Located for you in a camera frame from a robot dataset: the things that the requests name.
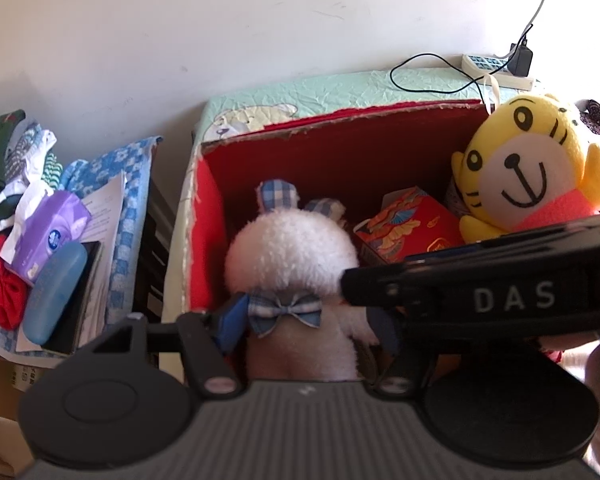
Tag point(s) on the blue checkered cloth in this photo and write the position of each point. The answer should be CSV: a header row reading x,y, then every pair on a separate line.
x,y
135,200

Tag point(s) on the white power strip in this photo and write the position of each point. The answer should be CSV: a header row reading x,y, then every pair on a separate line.
x,y
485,63

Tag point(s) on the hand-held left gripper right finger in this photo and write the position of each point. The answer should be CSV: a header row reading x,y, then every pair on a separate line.
x,y
382,327

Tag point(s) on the yellow plush tiger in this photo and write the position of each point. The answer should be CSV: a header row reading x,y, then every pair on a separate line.
x,y
520,160

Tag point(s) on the grey striped garment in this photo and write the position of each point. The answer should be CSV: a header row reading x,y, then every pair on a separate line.
x,y
27,152

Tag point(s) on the white plush rabbit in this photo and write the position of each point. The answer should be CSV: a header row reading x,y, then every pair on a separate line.
x,y
290,250

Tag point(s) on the red cardboard box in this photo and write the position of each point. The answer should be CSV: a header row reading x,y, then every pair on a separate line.
x,y
330,160

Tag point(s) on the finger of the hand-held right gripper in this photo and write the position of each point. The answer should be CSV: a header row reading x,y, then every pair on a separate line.
x,y
375,282

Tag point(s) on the blue glasses case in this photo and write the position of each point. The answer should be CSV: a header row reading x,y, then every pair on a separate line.
x,y
55,290

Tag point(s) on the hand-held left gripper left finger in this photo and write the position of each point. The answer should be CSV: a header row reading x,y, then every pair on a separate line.
x,y
230,327

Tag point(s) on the red patterned gift box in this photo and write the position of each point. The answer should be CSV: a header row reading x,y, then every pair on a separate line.
x,y
410,230

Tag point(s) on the green bear-print desktop cover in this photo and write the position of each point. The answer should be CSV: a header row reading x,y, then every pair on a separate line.
x,y
330,92

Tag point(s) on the purple tissue pack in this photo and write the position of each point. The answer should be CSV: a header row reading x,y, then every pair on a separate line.
x,y
55,225

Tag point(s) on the red garment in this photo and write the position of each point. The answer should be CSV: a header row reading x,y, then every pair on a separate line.
x,y
0,285

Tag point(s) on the brown cardboard box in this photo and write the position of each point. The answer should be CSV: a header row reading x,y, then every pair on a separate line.
x,y
10,385

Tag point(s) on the black charger adapter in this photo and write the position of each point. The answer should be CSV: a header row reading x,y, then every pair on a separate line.
x,y
521,60

